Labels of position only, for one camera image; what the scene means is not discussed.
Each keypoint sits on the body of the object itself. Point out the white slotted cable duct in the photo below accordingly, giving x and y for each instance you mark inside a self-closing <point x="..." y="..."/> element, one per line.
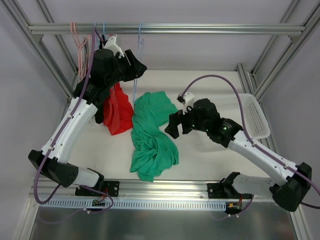
<point x="138" y="204"/>

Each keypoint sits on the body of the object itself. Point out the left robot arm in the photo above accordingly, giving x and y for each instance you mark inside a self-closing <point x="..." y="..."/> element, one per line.
<point x="105" y="70"/>

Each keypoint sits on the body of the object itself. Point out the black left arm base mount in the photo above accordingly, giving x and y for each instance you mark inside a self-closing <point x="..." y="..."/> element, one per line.
<point x="109" y="187"/>

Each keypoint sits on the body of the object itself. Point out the red tank top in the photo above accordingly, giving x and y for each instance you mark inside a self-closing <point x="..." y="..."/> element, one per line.
<point x="117" y="111"/>

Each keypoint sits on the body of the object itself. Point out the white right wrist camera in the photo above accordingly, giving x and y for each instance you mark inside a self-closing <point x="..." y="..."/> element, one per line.
<point x="187" y="100"/>

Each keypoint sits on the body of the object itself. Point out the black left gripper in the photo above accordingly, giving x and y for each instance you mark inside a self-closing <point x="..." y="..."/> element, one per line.
<point x="130" y="66"/>

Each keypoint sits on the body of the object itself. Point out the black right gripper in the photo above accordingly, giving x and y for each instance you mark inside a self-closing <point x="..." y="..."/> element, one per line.
<point x="181" y="122"/>

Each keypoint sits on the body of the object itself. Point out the blue wire hanger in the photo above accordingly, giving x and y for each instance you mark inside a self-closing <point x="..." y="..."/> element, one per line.
<point x="140" y="47"/>

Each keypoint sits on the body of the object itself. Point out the blue hanger with red top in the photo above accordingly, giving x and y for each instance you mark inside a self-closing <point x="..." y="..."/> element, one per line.
<point x="105" y="32"/>

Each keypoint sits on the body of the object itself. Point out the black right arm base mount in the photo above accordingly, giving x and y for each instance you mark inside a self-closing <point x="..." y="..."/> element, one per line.
<point x="216" y="191"/>

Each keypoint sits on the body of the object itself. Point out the white tank top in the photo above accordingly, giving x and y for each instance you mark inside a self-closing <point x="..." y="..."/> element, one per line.
<point x="88" y="50"/>

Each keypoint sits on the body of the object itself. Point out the green tank top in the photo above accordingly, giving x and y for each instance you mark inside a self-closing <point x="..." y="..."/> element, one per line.
<point x="154" y="151"/>

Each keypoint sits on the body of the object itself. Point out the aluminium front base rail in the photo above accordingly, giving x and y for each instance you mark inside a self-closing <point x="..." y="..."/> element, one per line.
<point x="46" y="189"/>

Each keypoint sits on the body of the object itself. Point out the white plastic basket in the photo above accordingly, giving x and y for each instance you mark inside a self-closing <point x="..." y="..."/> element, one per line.
<point x="256" y="123"/>

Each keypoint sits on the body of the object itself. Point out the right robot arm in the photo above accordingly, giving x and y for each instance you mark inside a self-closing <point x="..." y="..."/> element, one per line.
<point x="287" y="182"/>

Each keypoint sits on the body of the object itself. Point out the black tank top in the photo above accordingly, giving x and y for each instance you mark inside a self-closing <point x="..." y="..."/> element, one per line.
<point x="99" y="114"/>

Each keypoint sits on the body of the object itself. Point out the aluminium frame top rail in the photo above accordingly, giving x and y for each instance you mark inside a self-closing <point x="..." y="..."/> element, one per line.
<point x="268" y="29"/>

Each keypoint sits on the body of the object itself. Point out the pink wire hanger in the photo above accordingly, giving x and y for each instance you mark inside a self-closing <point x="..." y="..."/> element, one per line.
<point x="80" y="43"/>

